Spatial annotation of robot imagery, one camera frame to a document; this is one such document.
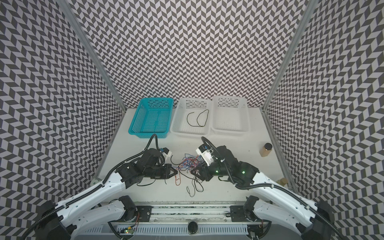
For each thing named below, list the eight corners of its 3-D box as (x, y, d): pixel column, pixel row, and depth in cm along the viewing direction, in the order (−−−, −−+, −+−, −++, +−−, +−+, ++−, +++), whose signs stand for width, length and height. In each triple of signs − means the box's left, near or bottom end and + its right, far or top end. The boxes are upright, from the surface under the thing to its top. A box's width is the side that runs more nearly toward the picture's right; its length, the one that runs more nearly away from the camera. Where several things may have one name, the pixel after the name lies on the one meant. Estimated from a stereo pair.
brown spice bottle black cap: (260, 158, 95) (266, 150, 86) (258, 151, 98) (263, 142, 90) (267, 158, 95) (274, 150, 86) (265, 151, 98) (271, 142, 90)
